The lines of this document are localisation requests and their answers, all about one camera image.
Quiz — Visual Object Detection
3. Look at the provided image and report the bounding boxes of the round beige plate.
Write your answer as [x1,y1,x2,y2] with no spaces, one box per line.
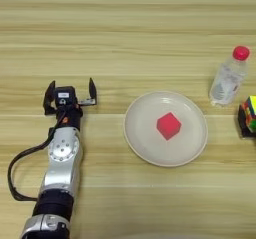
[123,91,209,168]

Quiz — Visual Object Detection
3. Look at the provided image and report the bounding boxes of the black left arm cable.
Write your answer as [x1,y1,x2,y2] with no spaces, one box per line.
[7,111,65,203]

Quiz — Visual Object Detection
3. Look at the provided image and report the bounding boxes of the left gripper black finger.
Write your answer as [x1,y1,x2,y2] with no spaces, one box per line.
[87,77,98,101]
[42,80,57,110]

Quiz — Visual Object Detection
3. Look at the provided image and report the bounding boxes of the clear bottle with red cap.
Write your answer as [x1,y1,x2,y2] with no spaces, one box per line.
[208,45,251,108]

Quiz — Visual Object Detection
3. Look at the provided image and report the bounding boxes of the red cube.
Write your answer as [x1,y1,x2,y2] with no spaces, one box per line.
[156,111,183,141]

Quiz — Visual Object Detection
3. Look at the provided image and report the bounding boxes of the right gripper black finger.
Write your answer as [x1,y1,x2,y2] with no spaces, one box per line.
[237,104,256,139]

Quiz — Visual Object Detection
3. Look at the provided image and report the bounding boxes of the left gripper labelled black box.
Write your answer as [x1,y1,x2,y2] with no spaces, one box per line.
[53,85,77,108]

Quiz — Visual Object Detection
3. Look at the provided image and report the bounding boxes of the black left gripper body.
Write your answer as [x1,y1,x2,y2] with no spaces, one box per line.
[43,97,98,131]

